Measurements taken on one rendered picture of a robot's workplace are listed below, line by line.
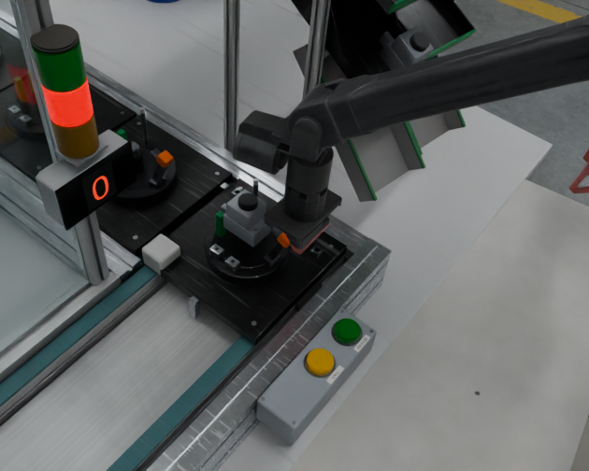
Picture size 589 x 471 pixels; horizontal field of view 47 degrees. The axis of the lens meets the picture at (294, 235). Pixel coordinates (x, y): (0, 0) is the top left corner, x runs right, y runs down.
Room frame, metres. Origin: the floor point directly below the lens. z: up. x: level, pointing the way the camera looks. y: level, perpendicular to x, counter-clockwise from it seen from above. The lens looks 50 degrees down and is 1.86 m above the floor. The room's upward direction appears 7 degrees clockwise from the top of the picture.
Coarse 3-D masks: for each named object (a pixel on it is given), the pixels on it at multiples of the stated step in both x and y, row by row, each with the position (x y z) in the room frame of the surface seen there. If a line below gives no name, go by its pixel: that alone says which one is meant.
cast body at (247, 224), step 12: (240, 192) 0.72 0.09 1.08; (228, 204) 0.70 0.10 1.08; (240, 204) 0.69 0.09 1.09; (252, 204) 0.69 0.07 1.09; (264, 204) 0.70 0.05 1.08; (228, 216) 0.69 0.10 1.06; (240, 216) 0.68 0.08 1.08; (252, 216) 0.68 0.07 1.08; (228, 228) 0.69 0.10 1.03; (240, 228) 0.68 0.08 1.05; (252, 228) 0.68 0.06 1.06; (264, 228) 0.68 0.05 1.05; (252, 240) 0.67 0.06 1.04
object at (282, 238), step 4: (272, 228) 0.67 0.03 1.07; (276, 228) 0.67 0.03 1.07; (272, 232) 0.67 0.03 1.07; (276, 232) 0.67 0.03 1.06; (280, 232) 0.67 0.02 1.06; (276, 236) 0.66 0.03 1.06; (280, 236) 0.65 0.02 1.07; (284, 236) 0.66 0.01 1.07; (280, 240) 0.65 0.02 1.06; (284, 240) 0.65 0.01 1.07; (276, 244) 0.66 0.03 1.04; (280, 244) 0.66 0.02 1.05; (284, 244) 0.65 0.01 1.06; (288, 244) 0.65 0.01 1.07; (276, 248) 0.66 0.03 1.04; (280, 248) 0.66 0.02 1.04; (272, 252) 0.66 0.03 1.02; (276, 252) 0.66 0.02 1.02; (268, 256) 0.67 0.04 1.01; (272, 256) 0.66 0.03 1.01; (276, 256) 0.67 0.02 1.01; (272, 260) 0.66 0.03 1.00
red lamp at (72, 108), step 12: (84, 84) 0.60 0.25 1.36; (48, 96) 0.58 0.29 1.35; (60, 96) 0.58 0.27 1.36; (72, 96) 0.59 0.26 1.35; (84, 96) 0.60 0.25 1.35; (48, 108) 0.59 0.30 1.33; (60, 108) 0.58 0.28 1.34; (72, 108) 0.58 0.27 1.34; (84, 108) 0.59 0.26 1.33; (60, 120) 0.58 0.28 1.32; (72, 120) 0.58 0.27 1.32; (84, 120) 0.59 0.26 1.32
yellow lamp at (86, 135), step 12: (60, 132) 0.58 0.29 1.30; (72, 132) 0.58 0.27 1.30; (84, 132) 0.59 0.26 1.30; (96, 132) 0.61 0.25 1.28; (60, 144) 0.58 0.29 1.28; (72, 144) 0.58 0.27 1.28; (84, 144) 0.59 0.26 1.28; (96, 144) 0.60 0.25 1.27; (72, 156) 0.58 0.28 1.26; (84, 156) 0.58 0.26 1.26
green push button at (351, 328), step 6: (336, 324) 0.58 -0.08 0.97; (342, 324) 0.58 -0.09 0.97; (348, 324) 0.58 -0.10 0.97; (354, 324) 0.58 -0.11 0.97; (336, 330) 0.57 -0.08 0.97; (342, 330) 0.57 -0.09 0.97; (348, 330) 0.57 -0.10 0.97; (354, 330) 0.57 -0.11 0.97; (360, 330) 0.57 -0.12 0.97; (336, 336) 0.56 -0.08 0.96; (342, 336) 0.56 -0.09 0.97; (348, 336) 0.56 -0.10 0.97; (354, 336) 0.56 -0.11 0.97; (348, 342) 0.55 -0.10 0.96
